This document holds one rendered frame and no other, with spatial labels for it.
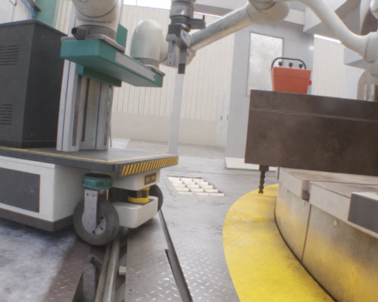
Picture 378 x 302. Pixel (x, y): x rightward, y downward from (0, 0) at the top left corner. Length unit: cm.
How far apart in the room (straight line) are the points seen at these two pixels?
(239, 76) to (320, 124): 312
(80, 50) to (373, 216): 95
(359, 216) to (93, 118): 124
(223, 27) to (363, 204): 119
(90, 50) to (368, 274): 104
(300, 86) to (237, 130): 300
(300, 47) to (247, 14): 372
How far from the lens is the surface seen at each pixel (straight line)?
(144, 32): 156
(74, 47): 111
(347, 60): 570
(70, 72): 130
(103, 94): 150
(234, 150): 453
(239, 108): 456
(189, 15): 115
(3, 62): 142
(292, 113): 157
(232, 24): 152
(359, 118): 166
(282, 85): 159
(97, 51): 106
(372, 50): 113
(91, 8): 102
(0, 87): 140
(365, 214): 52
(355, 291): 89
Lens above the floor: 43
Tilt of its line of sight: 3 degrees down
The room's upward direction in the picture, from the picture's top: 5 degrees clockwise
